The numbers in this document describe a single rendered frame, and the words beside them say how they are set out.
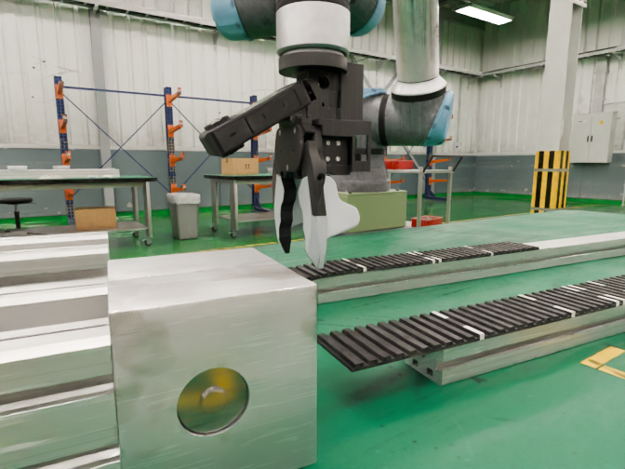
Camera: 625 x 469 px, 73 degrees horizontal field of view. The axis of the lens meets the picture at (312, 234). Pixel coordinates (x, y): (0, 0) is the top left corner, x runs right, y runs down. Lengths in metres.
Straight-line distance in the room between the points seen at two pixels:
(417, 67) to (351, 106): 0.48
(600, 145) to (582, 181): 0.96
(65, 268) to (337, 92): 0.30
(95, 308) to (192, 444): 0.09
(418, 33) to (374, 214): 0.38
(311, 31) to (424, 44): 0.51
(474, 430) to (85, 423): 0.20
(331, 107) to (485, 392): 0.30
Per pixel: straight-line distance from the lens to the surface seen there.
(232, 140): 0.41
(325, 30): 0.44
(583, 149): 11.83
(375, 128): 0.97
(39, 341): 0.19
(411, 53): 0.92
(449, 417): 0.29
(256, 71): 8.99
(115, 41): 8.25
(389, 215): 1.01
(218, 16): 0.63
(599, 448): 0.30
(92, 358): 0.19
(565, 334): 0.42
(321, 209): 0.41
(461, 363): 0.33
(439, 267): 0.55
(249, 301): 0.19
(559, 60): 6.82
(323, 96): 0.45
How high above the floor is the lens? 0.93
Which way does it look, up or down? 10 degrees down
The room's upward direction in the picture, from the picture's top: straight up
